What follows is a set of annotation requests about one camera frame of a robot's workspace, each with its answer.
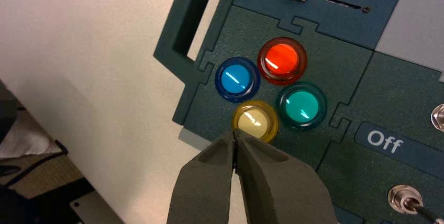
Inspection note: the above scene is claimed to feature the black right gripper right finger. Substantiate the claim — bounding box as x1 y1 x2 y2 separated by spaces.
234 129 339 224

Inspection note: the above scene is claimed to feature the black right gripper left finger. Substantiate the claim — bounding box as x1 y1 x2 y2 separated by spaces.
166 129 237 224

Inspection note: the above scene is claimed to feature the yellow round push button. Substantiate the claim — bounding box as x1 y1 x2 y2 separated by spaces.
231 100 280 144

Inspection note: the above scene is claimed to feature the green round push button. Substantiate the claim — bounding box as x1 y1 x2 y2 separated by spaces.
275 81 328 132

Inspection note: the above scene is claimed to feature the blue round push button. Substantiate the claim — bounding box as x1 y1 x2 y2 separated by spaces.
214 57 261 104

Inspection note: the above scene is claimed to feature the red round push button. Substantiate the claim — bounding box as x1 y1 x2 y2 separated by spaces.
257 36 308 86

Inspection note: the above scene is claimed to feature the grey metal plate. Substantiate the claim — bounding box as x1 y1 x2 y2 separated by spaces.
69 190 126 224

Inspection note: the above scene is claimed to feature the grey and blue panel box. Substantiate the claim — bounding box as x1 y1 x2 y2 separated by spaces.
153 0 444 224

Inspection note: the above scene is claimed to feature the white cloth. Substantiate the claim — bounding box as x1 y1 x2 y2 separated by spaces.
0 110 64 161

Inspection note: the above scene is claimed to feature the metal toggle switch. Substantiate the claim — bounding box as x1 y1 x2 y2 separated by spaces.
430 103 444 133
387 184 444 224

